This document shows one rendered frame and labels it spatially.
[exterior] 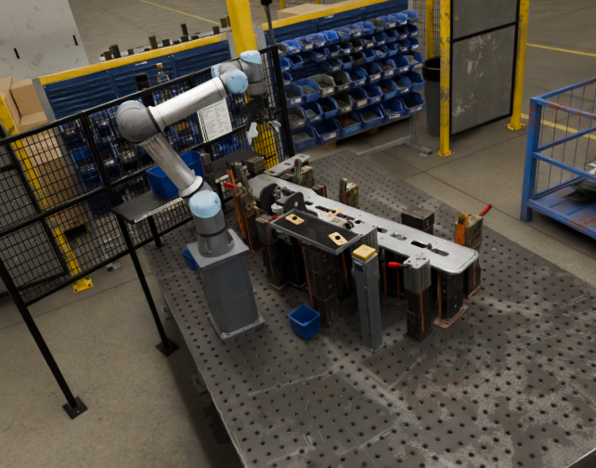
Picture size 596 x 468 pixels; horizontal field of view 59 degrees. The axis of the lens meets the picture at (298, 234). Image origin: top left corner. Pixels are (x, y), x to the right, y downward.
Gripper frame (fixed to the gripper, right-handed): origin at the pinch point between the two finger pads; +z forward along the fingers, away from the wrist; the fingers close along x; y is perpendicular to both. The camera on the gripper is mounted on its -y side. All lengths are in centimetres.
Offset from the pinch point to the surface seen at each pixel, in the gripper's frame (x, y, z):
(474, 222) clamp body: 44, 72, 38
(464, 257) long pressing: 28, 78, 44
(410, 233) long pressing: 30, 50, 44
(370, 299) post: -10, 63, 48
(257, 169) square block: 34, -60, 43
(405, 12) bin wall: 277, -146, 13
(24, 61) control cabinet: 88, -667, 47
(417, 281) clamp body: 6, 72, 44
